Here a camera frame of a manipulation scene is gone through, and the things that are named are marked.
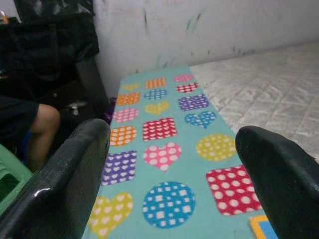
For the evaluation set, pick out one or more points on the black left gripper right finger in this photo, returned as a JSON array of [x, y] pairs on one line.
[[281, 186]]

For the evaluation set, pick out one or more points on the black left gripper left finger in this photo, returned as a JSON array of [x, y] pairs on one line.
[[54, 186]]

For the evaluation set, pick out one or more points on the blue book with yellow border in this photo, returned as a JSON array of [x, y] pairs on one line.
[[261, 226]]

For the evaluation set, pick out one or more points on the green plastic stool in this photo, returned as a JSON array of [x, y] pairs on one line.
[[12, 174]]

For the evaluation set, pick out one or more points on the person in black shorts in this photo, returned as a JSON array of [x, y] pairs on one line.
[[42, 129]]

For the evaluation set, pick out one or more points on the purple waste bin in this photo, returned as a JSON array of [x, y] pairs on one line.
[[112, 109]]

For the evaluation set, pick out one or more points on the teal mat with colourful shapes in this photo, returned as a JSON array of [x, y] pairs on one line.
[[179, 161]]

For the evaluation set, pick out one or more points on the black fabric bag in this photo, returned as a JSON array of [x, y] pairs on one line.
[[45, 49]]

